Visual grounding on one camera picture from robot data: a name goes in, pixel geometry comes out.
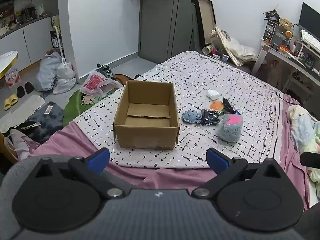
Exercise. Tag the grey door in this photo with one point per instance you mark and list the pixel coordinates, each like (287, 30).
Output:
(160, 25)

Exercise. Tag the white cabinet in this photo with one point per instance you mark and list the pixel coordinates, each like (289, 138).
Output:
(32, 40)

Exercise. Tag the white knotted plastic bag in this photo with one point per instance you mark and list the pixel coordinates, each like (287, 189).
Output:
(65, 70)

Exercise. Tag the black picture frame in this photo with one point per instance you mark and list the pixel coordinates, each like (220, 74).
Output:
(206, 12)

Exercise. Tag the white desk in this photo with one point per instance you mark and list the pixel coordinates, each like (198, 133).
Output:
(287, 57)

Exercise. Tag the orange round ornament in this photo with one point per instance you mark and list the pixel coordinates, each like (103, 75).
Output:
(288, 34)

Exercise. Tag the black sequin pouch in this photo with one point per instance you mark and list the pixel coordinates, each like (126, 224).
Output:
(210, 117)

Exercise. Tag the red print plastic bag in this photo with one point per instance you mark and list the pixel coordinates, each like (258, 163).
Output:
(93, 83)

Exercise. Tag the red water bottle pack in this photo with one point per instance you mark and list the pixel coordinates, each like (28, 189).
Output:
(12, 77)

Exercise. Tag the black slipper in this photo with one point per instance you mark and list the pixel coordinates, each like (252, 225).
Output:
(29, 87)
(20, 91)

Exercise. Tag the dark tie-dye rug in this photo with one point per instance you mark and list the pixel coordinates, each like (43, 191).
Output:
(47, 122)

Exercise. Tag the beige canvas bag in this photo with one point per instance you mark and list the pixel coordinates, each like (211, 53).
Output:
(225, 45)

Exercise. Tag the small black plush toy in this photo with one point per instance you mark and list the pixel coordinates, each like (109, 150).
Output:
(226, 103)

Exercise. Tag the black monitor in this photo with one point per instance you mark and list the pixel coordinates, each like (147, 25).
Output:
(310, 17)

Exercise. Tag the row of kitchen items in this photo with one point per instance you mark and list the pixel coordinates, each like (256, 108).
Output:
(22, 12)

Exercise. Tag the white pink tote bag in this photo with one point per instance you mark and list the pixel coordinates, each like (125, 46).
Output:
(20, 142)

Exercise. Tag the black cloth bundle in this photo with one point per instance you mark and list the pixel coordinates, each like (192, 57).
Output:
(137, 76)

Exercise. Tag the small burger toy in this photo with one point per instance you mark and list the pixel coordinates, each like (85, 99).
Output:
(216, 105)

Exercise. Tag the white black-patterned blanket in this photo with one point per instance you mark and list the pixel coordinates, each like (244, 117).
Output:
(200, 80)

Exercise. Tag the small drawer organizer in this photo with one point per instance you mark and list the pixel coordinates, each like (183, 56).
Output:
(271, 30)

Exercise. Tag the paper cup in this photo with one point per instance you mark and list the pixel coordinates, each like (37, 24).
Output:
(207, 49)

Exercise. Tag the blue denim plush toy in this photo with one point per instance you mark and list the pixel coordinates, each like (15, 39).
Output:
(191, 117)

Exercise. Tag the white round table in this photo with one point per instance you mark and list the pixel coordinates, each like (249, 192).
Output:
(7, 60)

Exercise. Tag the pastel crumpled blanket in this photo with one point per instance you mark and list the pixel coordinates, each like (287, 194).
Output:
(302, 127)

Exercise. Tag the glass jar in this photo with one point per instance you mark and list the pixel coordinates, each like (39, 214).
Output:
(213, 37)

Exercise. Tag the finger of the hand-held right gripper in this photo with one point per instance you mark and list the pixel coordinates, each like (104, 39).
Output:
(311, 159)

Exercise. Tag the pink bed sheet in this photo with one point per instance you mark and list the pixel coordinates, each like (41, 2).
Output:
(75, 140)

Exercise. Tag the white soft toy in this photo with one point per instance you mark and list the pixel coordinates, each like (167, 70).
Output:
(213, 94)

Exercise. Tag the black mechanical object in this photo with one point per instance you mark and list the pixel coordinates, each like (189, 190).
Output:
(105, 70)

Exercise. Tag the blue fluffy plush ball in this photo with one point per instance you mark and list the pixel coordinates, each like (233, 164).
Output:
(228, 131)

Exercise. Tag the large grey plastic bag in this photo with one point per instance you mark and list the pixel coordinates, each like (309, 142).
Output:
(47, 72)

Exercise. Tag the yellow slipper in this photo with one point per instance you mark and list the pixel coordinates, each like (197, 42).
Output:
(7, 103)
(13, 99)

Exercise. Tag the white keyboard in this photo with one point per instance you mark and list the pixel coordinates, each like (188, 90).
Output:
(311, 40)

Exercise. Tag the brown cardboard box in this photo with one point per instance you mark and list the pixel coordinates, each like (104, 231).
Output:
(147, 135)

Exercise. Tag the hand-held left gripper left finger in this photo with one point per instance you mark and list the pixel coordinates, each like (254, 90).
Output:
(98, 160)

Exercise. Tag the green leaf-shaped cartoon mat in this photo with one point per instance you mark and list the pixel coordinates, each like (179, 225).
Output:
(75, 107)

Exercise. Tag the clear plastic bag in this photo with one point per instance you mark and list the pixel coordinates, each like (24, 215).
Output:
(243, 51)

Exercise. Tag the wicker basket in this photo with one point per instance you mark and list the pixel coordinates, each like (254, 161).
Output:
(285, 23)

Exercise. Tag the small white bottle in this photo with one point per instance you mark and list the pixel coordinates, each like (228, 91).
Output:
(293, 48)

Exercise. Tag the brown round mat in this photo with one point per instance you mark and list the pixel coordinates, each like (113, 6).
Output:
(122, 79)

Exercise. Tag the dark glass bottle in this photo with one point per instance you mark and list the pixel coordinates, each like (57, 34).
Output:
(53, 40)

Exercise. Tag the white oblong mat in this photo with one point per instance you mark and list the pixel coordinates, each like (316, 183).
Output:
(22, 107)

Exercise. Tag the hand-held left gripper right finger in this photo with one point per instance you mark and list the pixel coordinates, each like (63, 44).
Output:
(217, 161)

